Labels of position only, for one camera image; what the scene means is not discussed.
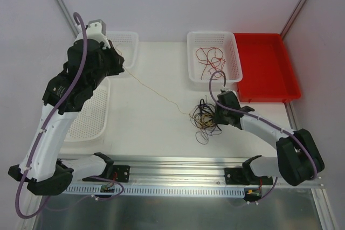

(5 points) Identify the white rectangular basket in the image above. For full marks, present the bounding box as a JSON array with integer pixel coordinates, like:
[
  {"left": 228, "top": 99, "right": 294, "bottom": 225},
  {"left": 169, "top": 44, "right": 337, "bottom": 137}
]
[
  {"left": 106, "top": 31, "right": 139, "bottom": 78},
  {"left": 187, "top": 31, "right": 243, "bottom": 86}
]

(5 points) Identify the long red wire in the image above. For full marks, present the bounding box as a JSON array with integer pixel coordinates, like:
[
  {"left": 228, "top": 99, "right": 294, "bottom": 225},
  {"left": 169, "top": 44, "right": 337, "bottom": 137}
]
[{"left": 195, "top": 46, "right": 226, "bottom": 81}]

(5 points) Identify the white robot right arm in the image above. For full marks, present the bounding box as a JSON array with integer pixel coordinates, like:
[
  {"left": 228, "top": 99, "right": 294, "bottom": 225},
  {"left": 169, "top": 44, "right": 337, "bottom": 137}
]
[{"left": 213, "top": 90, "right": 325, "bottom": 186}]

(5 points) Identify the yellow wire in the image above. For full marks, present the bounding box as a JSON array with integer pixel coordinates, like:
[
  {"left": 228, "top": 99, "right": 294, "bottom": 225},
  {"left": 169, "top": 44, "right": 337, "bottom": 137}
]
[{"left": 114, "top": 44, "right": 192, "bottom": 116}]

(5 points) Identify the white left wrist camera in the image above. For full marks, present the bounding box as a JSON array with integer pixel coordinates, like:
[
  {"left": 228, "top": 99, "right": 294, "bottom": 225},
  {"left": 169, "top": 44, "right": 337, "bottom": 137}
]
[{"left": 85, "top": 19, "right": 111, "bottom": 51}]

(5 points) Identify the aluminium mounting rail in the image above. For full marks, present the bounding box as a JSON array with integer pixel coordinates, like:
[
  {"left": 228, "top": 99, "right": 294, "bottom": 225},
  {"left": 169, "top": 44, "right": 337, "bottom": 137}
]
[{"left": 59, "top": 156, "right": 323, "bottom": 187}]

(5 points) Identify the red plastic tray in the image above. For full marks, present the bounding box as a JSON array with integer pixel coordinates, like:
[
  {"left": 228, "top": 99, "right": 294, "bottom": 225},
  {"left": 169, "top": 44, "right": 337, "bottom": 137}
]
[{"left": 234, "top": 33, "right": 301, "bottom": 103}]

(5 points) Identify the white slotted cable duct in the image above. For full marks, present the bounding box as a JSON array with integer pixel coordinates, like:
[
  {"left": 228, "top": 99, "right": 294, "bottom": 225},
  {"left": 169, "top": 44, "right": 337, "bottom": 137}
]
[{"left": 64, "top": 184, "right": 245, "bottom": 198}]

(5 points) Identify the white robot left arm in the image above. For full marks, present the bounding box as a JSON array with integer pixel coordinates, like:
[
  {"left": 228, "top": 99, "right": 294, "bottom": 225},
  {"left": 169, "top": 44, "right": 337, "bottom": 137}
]
[{"left": 8, "top": 39, "right": 124, "bottom": 196}]

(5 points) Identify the white oval basket left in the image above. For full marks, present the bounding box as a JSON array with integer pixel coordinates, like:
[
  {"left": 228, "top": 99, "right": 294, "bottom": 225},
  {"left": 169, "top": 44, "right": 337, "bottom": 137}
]
[{"left": 65, "top": 78, "right": 111, "bottom": 145}]

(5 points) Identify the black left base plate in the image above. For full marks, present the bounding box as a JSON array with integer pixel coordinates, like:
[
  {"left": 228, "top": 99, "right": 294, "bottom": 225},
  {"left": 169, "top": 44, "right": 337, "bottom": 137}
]
[{"left": 82, "top": 165, "right": 130, "bottom": 183}]

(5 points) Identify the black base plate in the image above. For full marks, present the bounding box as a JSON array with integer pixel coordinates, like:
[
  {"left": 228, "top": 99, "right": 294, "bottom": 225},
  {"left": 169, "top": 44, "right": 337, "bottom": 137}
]
[
  {"left": 224, "top": 168, "right": 273, "bottom": 186},
  {"left": 82, "top": 165, "right": 130, "bottom": 183}
]

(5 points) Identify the white rectangular basket centre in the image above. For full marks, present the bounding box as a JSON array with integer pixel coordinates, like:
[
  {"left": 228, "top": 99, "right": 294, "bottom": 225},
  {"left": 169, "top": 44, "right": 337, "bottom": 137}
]
[{"left": 187, "top": 31, "right": 243, "bottom": 86}]

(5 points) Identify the white rectangular basket back left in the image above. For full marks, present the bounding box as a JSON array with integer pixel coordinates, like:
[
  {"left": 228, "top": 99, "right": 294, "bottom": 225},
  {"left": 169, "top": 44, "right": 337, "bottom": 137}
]
[{"left": 106, "top": 31, "right": 139, "bottom": 78}]

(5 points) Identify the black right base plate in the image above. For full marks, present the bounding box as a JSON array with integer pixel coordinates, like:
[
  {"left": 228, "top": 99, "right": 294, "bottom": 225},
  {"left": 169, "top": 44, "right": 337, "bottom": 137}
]
[{"left": 224, "top": 168, "right": 273, "bottom": 186}]

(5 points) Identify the multicolour wire bundle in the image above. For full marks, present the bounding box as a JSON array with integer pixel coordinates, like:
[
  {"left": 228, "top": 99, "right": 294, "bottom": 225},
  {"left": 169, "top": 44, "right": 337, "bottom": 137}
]
[{"left": 188, "top": 97, "right": 223, "bottom": 146}]

